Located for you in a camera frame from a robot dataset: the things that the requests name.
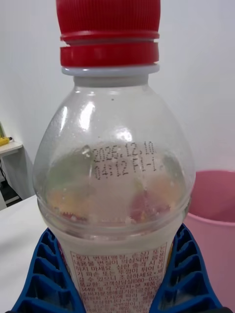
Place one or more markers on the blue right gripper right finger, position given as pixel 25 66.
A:
pixel 187 274

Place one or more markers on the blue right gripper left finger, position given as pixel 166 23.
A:
pixel 46 276

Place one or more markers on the clear bottle with red cap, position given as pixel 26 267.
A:
pixel 111 156

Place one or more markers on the pink plastic bin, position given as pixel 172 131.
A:
pixel 213 210

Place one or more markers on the white side table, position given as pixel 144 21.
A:
pixel 8 166

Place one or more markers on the yellow tool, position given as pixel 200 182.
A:
pixel 5 141

